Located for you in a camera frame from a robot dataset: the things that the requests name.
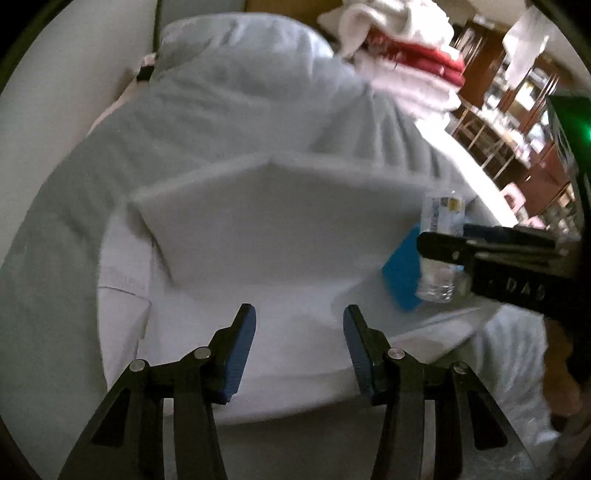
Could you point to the metal frame folding table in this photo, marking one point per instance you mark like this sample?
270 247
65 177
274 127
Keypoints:
485 138

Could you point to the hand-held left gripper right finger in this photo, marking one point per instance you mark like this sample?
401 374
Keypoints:
360 364

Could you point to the white storage bin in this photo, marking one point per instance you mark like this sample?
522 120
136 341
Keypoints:
277 230

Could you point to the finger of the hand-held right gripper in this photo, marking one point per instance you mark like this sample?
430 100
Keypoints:
512 240
443 248

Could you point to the pink stool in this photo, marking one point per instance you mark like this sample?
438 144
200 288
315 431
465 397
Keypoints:
513 196

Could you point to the blue carton box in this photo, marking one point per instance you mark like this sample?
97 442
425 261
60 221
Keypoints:
401 277

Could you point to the white stacked pillows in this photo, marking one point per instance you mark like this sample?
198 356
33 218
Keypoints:
415 92

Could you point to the light blue duvet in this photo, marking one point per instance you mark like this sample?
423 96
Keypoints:
221 101

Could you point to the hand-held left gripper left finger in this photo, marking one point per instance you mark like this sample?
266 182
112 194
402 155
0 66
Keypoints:
238 360

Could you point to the clear plastic water bottle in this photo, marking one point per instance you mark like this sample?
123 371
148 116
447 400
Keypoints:
441 212

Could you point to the white mattress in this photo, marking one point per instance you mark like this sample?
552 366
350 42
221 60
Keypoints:
457 161

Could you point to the person's right hand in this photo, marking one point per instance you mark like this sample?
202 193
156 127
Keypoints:
559 364

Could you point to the white folded blanket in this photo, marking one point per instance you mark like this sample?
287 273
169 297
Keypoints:
392 16

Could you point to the white hanging cloth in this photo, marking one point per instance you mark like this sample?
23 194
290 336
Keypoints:
524 41

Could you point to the brown wooden cabinet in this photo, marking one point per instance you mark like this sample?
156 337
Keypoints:
531 152

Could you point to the small black object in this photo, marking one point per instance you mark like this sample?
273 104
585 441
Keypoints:
145 74

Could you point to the red folded blanket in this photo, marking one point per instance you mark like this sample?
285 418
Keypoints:
429 57

